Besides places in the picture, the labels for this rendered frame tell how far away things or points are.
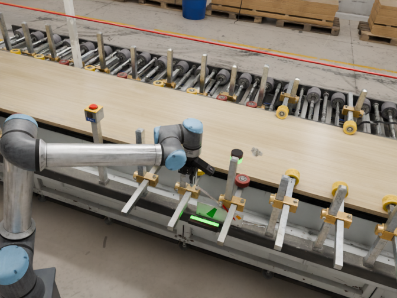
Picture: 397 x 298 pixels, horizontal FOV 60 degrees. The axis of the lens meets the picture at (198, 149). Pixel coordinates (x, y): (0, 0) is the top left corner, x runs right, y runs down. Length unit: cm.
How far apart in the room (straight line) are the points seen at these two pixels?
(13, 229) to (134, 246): 117
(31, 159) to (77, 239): 159
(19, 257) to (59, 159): 55
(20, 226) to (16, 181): 27
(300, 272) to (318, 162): 78
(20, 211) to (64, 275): 108
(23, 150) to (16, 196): 34
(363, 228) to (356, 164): 39
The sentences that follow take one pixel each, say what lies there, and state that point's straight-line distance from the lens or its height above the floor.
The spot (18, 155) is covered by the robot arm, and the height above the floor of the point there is 140.
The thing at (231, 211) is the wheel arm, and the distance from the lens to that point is 178.
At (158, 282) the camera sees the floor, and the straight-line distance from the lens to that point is 252.
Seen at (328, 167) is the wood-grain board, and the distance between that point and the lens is 215.
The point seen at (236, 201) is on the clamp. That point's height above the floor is 87.
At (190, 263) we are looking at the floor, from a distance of 261.
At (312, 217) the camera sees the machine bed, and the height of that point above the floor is 70.
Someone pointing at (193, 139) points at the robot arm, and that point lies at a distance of 150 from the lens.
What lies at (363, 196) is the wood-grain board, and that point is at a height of 90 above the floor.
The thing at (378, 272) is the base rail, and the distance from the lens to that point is 201.
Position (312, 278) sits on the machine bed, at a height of 17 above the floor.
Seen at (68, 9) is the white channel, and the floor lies 135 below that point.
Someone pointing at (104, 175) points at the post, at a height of 77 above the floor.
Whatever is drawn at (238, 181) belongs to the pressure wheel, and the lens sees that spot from 187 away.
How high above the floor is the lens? 216
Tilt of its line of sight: 38 degrees down
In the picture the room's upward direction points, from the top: 4 degrees clockwise
